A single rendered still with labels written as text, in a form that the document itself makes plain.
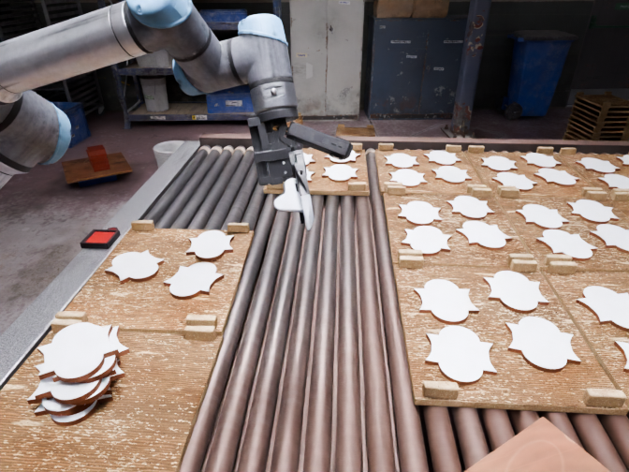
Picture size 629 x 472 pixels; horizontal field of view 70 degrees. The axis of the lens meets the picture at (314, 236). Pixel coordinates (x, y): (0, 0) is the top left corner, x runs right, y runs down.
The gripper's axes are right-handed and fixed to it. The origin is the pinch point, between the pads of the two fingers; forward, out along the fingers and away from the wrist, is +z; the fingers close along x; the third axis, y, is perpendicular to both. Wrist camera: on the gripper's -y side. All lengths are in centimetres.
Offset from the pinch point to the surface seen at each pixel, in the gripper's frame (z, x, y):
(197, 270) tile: 8.1, -29.2, 26.0
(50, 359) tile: 13.0, 4.3, 45.6
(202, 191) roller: -11, -78, 28
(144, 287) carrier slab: 9.3, -25.7, 37.9
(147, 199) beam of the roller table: -12, -74, 46
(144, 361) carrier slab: 19.4, -4.5, 34.2
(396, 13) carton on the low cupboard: -172, -432, -165
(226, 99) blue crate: -116, -459, 37
